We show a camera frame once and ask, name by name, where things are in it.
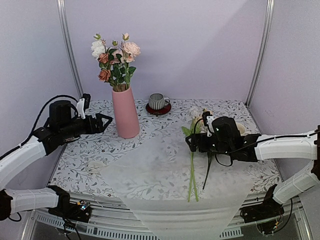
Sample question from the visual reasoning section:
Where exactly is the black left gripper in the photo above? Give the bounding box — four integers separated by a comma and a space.
59, 112, 113, 140

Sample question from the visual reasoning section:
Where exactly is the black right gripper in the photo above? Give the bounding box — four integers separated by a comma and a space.
186, 132, 233, 157

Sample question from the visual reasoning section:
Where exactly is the orange blossom flower stem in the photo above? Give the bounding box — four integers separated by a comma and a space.
181, 107, 213, 203

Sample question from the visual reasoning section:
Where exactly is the white translucent wrapping paper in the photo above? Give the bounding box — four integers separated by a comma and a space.
100, 130, 254, 240

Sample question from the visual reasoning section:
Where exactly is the rust red rose stem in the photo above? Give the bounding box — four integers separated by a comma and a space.
97, 53, 117, 90

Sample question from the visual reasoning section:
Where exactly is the pink peony flower stem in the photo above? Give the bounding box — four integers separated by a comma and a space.
108, 40, 125, 92

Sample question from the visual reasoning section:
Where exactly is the white peony flower stem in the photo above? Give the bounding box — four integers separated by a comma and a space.
90, 33, 110, 64

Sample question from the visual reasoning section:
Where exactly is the peach rose flower stem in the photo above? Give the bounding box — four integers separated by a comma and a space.
120, 33, 141, 90

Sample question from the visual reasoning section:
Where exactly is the white rose flower stem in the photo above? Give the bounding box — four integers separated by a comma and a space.
188, 106, 202, 202

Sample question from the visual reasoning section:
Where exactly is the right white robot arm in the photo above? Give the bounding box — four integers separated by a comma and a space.
185, 112, 320, 218

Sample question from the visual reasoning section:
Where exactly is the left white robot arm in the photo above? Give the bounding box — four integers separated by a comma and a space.
0, 93, 113, 221

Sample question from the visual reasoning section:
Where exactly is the pink tall vase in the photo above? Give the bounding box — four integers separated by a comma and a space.
112, 87, 140, 139

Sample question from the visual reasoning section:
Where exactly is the floral patterned table mat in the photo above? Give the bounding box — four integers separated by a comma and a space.
51, 98, 286, 202

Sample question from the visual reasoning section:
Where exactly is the dark red saucer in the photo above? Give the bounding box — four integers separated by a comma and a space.
145, 100, 172, 116

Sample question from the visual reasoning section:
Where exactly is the cream white mug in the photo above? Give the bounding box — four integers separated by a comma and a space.
236, 122, 248, 136

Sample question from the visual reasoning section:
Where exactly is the striped grey ceramic cup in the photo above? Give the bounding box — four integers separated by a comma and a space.
148, 93, 170, 110

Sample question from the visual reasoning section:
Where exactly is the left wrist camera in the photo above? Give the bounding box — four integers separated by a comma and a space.
76, 93, 91, 119

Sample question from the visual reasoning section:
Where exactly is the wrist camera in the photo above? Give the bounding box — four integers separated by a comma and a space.
76, 93, 91, 119
202, 111, 214, 137

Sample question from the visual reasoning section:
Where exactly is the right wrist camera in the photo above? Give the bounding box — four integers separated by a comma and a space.
202, 111, 214, 137

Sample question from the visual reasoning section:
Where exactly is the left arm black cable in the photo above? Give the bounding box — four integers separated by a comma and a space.
0, 94, 81, 161

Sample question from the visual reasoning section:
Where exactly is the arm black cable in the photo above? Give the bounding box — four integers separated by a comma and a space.
0, 94, 81, 161
193, 118, 320, 167

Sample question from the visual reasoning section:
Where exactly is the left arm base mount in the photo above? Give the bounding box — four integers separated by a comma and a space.
48, 185, 92, 223

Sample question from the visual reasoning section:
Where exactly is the aluminium front rail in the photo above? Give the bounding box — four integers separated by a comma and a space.
21, 193, 313, 240

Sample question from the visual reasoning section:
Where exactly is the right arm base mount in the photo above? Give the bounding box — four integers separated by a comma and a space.
240, 184, 285, 223

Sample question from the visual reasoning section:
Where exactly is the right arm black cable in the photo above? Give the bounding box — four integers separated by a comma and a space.
193, 118, 320, 167

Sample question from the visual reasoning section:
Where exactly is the left aluminium frame post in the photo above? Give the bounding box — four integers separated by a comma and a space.
56, 0, 85, 97

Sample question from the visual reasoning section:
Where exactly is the aluminium frame post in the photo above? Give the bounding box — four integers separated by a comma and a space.
56, 0, 85, 97
245, 0, 275, 109

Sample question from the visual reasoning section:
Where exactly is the right aluminium frame post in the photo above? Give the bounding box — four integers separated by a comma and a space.
245, 0, 275, 109

